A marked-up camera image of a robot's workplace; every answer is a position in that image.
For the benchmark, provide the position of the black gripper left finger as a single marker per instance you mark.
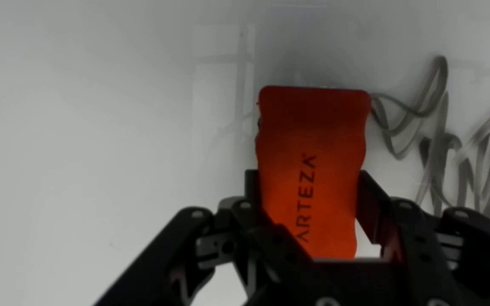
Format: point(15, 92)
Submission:
point(217, 260)

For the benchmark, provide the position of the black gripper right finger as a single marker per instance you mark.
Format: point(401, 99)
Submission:
point(450, 255)

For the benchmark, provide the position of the orange whiteboard eraser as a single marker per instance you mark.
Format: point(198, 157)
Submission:
point(314, 170)

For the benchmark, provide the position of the white wall whiteboard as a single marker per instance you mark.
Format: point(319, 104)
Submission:
point(115, 113)

